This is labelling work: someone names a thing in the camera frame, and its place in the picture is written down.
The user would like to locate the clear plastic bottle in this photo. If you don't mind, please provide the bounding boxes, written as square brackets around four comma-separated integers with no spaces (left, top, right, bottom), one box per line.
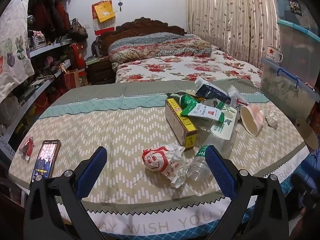
[187,145,212,183]

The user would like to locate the pink white paper cup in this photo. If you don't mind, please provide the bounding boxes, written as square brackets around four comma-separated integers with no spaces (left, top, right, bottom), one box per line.
[240,104,265,137]

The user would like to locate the red white paper bag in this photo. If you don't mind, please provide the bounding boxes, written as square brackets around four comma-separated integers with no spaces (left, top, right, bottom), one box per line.
[142,143,188,189]

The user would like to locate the yellow long carton box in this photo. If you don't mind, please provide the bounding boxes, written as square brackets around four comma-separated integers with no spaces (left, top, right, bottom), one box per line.
[165,98,197,150]

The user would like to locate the green white snack packet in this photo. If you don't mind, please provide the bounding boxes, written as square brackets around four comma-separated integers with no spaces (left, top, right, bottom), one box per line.
[181,102,225,123]

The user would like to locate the red white toothpaste tube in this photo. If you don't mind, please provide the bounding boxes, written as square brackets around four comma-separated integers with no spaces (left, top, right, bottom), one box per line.
[228,85,248,107]

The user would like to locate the green crushed soda can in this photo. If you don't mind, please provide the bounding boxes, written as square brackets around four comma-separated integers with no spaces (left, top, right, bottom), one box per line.
[179,94,198,109]

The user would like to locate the dark blue drink carton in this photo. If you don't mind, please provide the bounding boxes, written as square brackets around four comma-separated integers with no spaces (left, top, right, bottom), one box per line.
[195,76,231,104]

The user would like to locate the beige round trash bin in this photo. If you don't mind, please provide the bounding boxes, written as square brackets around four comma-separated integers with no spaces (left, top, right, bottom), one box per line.
[295,119,319,150]

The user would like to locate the smartphone in brown case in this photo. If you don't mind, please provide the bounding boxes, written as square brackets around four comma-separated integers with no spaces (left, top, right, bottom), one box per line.
[31,140,61,183]

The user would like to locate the red snack wrapper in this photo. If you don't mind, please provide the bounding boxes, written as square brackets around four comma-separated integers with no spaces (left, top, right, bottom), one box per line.
[18,137,34,161]

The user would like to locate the crumpled white tissue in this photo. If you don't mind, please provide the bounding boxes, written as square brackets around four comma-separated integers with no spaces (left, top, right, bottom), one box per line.
[265,111,278,128]

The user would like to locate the lower storage box blue lid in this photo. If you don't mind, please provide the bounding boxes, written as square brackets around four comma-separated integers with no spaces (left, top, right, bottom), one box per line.
[260,57,319,122]

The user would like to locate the red paper gift bag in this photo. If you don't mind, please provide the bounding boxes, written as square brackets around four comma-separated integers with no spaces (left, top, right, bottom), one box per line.
[64,69,80,90]

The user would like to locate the dark wooden nightstand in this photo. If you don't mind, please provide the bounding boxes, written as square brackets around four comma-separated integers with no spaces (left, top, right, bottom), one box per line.
[86,56,116,85]

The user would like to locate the floral bed sheet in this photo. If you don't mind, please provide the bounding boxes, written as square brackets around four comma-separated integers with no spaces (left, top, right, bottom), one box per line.
[116,50,263,87]

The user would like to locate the white cloth plant print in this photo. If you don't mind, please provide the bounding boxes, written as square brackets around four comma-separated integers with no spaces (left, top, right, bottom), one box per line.
[0,0,35,101]

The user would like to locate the white enamel mug red star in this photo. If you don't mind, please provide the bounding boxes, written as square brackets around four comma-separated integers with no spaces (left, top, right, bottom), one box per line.
[266,46,283,63]

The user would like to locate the upper storage box teal lid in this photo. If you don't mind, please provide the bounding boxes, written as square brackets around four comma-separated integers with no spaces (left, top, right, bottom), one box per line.
[277,19,320,87]

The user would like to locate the metal storage shelf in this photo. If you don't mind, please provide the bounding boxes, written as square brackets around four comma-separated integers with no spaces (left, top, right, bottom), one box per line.
[0,0,75,160]

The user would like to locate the folded floral quilt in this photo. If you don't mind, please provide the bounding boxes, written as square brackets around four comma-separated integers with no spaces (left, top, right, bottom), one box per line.
[108,32,213,63]

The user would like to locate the leaf pattern curtain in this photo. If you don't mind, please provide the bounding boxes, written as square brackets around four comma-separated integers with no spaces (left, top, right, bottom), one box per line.
[187,0,280,67]

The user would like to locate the carved wooden headboard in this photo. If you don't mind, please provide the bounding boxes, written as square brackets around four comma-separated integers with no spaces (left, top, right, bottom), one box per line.
[97,17,187,56]

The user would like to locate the top storage box fox label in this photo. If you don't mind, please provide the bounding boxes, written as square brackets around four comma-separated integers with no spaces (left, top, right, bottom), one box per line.
[276,0,318,35]

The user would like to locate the yellow red wall calendar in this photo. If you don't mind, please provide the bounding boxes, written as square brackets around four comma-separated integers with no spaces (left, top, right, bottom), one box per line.
[92,0,116,36]

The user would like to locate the hanging keys on wall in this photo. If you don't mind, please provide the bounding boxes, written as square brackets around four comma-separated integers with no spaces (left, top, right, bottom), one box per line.
[118,0,123,12]

